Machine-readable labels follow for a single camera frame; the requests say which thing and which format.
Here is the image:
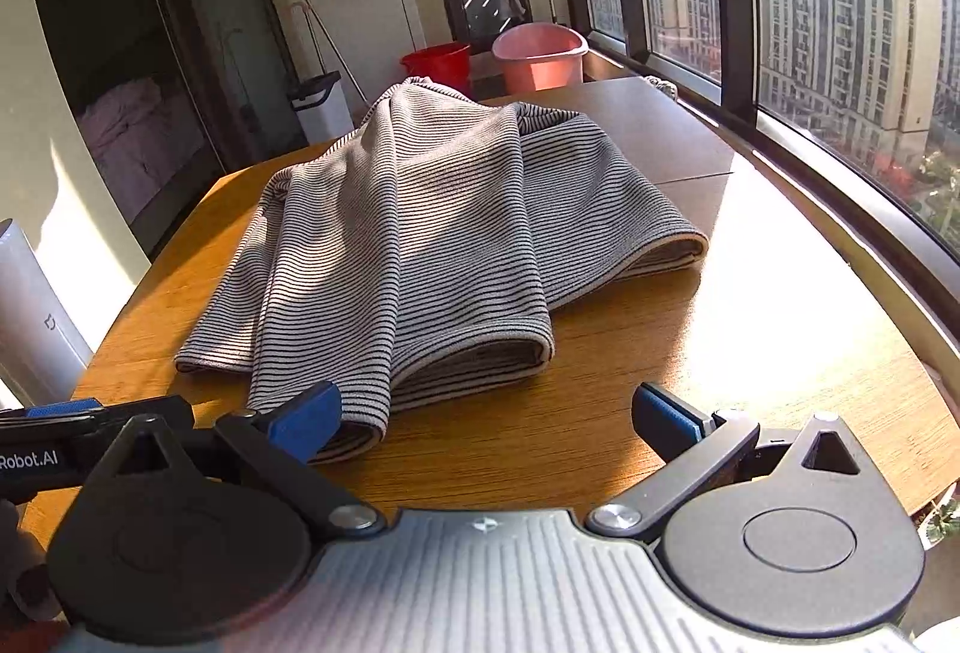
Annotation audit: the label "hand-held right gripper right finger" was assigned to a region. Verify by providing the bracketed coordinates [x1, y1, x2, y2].
[586, 383, 863, 543]

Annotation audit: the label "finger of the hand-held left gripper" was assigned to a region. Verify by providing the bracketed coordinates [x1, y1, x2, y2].
[26, 396, 196, 433]

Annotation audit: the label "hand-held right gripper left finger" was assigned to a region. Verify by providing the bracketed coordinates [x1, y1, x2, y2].
[94, 381, 385, 543]

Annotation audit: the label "striped knit garment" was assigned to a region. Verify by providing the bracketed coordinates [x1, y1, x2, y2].
[174, 75, 710, 466]

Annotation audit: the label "person's left hand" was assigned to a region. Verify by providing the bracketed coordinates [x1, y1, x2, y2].
[0, 499, 68, 624]

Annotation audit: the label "white cylindrical air purifier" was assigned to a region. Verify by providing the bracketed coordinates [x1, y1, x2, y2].
[0, 218, 95, 403]

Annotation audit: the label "pink bedding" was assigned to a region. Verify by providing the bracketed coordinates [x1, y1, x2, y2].
[79, 79, 203, 211]

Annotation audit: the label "white bin with black lid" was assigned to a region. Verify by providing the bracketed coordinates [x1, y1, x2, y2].
[289, 69, 355, 145]

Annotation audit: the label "red plastic bucket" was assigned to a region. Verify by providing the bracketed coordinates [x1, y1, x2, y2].
[400, 42, 472, 99]

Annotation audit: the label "pink plastic basin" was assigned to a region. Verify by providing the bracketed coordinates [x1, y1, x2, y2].
[491, 21, 590, 93]

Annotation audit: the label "apartment buildings outside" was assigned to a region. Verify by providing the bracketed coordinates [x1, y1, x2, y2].
[581, 0, 960, 226]

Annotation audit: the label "broom with pink handle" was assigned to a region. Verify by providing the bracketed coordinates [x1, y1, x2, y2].
[296, 0, 368, 106]

